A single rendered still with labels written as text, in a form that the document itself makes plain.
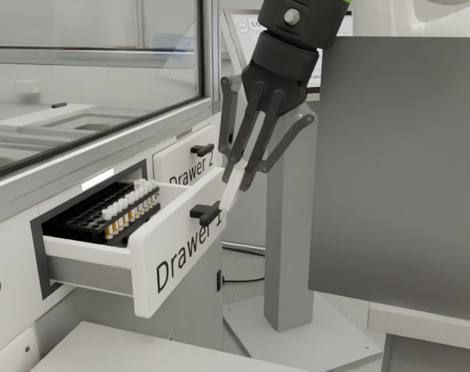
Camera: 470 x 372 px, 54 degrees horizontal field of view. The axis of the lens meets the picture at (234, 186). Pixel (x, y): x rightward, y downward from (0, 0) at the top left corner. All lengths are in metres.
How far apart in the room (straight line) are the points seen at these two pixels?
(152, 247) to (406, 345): 0.45
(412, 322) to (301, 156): 0.94
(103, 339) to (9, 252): 0.17
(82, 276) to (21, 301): 0.07
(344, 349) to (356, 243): 1.15
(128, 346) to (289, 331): 1.27
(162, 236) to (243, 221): 1.86
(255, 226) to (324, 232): 1.73
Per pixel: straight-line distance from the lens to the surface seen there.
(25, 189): 0.60
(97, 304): 0.77
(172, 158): 0.89
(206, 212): 0.63
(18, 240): 0.60
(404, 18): 0.89
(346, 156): 0.65
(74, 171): 0.67
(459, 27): 0.86
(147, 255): 0.55
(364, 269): 0.72
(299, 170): 1.58
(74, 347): 0.66
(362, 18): 0.89
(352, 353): 1.81
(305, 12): 0.52
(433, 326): 0.74
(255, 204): 2.37
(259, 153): 0.58
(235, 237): 2.48
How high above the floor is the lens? 1.16
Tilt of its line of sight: 19 degrees down
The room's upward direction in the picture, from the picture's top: straight up
